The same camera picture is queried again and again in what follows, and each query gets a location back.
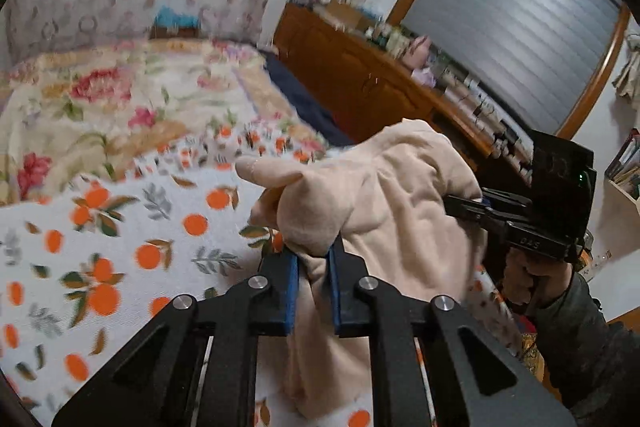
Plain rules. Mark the open cardboard box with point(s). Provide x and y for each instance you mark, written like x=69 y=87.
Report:
x=343 y=16

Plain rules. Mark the pink tissue pack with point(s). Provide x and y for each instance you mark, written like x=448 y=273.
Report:
x=424 y=77

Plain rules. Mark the navy blue bed sheet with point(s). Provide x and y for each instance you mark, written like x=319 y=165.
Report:
x=305 y=104

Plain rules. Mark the grey window roller blind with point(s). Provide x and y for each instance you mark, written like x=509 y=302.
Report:
x=537 y=56

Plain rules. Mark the cardboard box with blue cloth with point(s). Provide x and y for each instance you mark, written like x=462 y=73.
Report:
x=171 y=24

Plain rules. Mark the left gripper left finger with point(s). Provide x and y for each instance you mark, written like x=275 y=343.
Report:
x=195 y=362

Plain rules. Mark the long wooden cabinet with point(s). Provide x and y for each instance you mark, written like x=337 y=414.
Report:
x=364 y=90

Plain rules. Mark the peach printed t-shirt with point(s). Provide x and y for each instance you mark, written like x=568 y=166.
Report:
x=383 y=198

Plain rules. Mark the floral beige bed quilt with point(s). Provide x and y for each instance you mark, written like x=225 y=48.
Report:
x=96 y=111

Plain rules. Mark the person's dark sleeved forearm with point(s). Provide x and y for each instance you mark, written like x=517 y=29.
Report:
x=593 y=364

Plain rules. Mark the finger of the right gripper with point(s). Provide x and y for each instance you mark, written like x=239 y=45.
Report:
x=476 y=211

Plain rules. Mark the person's right hand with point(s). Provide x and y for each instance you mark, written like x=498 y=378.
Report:
x=534 y=280

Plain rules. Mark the orange print white blanket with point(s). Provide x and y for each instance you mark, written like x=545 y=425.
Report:
x=83 y=271

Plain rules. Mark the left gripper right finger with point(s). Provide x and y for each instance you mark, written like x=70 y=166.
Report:
x=431 y=362

